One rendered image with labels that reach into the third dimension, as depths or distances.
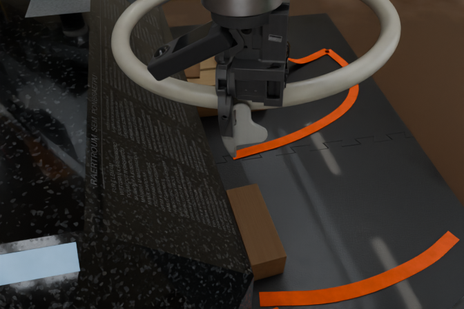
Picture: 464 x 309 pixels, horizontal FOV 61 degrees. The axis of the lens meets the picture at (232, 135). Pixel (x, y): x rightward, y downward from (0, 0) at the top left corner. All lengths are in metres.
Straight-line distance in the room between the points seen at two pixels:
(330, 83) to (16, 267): 0.47
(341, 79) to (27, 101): 0.53
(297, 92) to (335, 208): 1.09
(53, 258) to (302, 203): 1.13
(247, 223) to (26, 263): 0.88
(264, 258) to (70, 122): 0.79
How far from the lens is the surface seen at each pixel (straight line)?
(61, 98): 0.76
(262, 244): 1.31
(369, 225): 1.56
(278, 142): 1.74
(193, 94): 0.52
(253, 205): 1.38
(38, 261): 0.58
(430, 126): 2.05
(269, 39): 0.45
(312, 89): 0.52
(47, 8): 1.06
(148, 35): 1.13
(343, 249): 1.48
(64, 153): 0.66
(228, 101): 0.47
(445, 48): 2.65
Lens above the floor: 1.28
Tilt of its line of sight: 46 degrees down
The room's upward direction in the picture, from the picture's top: straight up
